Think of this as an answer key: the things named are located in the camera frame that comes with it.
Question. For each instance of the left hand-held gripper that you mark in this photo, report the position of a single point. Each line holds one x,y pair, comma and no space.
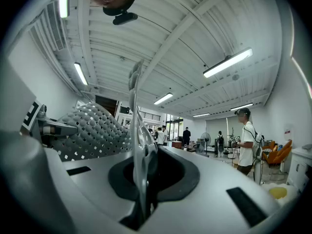
31,116

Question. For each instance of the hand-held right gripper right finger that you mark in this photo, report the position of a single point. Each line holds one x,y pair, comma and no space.
207,203

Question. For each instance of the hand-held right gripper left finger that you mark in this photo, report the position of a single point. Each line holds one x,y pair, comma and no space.
92,191

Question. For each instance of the grey perforated plastic basket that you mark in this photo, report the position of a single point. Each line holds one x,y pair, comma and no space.
97,130

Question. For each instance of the long ceiling light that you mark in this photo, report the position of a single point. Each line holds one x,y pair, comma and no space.
241,106
81,74
64,1
228,62
201,115
163,99

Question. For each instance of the black standing fan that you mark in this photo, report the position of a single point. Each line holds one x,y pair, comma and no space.
205,138

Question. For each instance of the yellow round object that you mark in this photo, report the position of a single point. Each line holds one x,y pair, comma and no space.
278,192

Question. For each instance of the orange chair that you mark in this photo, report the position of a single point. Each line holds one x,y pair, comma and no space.
280,152

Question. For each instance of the white cabinet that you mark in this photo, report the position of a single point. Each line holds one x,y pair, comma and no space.
299,167

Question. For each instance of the black head camera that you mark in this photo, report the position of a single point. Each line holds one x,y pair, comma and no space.
124,19

